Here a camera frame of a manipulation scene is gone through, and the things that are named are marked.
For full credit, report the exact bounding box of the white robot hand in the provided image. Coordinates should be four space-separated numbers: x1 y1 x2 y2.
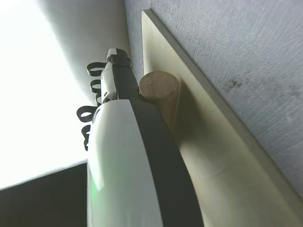
77 48 206 227

